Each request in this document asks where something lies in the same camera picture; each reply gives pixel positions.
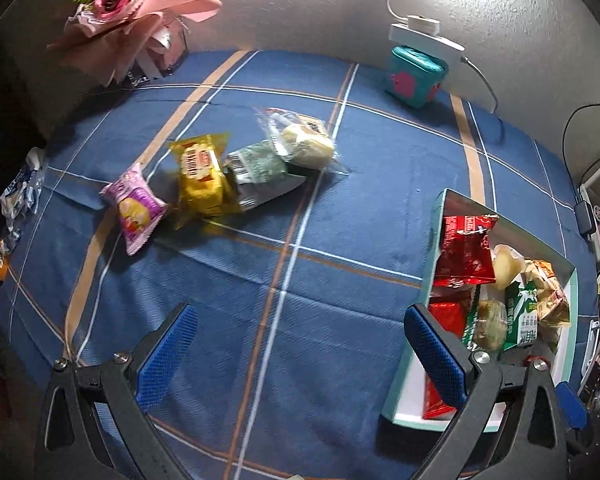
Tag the purple snack packet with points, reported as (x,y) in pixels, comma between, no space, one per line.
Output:
(135,205)

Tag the cream bun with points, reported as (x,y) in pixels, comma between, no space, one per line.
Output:
(507,265)

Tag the yellow snack packet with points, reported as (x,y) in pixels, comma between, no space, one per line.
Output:
(200,175)

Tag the blue plaid tablecloth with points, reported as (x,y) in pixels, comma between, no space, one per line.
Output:
(330,310)

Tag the small teal box pink print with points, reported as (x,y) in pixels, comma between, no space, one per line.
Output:
(415,77)

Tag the brown snack packet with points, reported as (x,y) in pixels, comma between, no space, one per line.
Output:
(547,290)

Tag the clear bun packet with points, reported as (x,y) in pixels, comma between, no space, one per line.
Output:
(307,147)

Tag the pink flower bouquet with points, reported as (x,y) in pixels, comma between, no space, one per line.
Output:
(115,5)

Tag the green milk carton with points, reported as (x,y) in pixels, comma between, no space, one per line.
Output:
(522,315)

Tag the white power strip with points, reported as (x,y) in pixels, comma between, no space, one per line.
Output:
(425,35)

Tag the pink clear gift box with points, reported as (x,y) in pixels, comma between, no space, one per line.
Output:
(170,47)

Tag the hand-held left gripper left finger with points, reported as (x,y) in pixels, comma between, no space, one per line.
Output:
(165,355)

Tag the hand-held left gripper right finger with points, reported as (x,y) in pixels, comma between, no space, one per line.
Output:
(437,355)

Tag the silver green snack packet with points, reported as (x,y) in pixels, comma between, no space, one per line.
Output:
(260,165)

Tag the blue white packet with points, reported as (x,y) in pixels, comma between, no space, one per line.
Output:
(22,195)

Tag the teal cardboard box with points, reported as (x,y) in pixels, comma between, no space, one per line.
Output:
(405,407)

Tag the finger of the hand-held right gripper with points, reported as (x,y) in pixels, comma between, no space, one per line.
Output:
(572,405)

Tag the black power adapter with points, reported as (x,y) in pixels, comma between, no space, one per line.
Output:
(585,220)

